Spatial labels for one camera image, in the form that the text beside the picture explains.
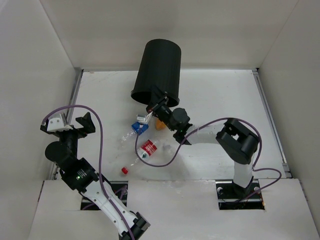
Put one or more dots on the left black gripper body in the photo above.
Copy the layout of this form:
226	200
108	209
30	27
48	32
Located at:
71	130

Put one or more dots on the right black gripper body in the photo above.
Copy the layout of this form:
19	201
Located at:
163	111

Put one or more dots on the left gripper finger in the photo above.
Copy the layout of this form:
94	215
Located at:
44	128
88	126

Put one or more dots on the black ribbed plastic bin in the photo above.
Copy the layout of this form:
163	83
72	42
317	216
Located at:
160	66

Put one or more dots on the blue label plastic bottle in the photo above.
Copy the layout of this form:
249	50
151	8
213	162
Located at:
136	129

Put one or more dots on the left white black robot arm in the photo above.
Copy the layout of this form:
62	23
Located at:
79	174

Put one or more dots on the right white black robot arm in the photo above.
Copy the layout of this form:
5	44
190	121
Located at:
239	142

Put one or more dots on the orange juice bottle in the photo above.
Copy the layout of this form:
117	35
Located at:
159	125

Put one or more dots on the clear unlabelled plastic bottle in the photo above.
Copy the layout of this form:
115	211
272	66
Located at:
167	149

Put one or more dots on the red label plastic bottle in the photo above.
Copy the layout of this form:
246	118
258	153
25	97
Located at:
143	154

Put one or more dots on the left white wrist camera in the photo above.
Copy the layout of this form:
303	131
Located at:
58	123

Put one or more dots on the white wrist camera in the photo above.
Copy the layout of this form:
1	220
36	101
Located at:
58	123
144	119

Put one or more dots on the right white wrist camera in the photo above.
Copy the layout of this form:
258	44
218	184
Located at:
144	119

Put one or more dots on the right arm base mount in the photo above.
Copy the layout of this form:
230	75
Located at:
231	197

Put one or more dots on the right aluminium table rail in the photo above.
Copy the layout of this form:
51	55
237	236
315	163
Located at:
287	171

